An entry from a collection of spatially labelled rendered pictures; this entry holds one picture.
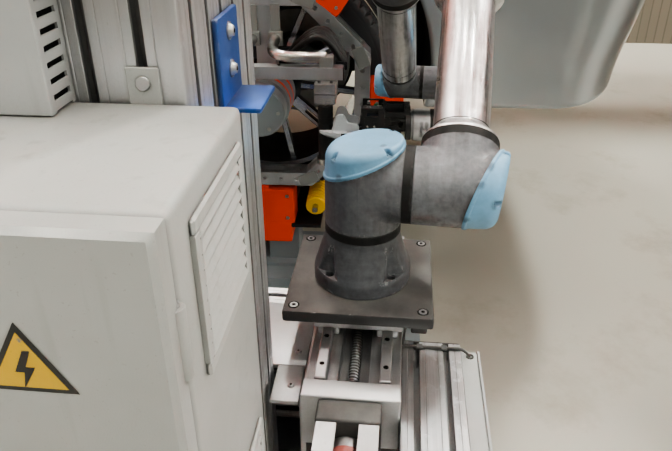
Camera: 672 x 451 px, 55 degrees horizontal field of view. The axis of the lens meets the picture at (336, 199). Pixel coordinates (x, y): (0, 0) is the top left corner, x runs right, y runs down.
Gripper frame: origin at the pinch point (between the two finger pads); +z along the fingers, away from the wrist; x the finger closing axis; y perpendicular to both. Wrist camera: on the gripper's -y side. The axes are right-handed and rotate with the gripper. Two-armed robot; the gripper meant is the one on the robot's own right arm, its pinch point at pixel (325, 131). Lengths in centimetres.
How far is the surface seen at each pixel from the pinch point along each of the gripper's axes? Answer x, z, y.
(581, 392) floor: -4, -75, -83
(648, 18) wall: -420, -234, -64
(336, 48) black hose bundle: -7.3, -2.1, 17.9
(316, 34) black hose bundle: -8.3, 2.6, 20.9
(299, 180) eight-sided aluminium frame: -20.1, 9.4, -23.3
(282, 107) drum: -6.0, 11.1, 3.5
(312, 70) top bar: -1.5, 3.0, 14.3
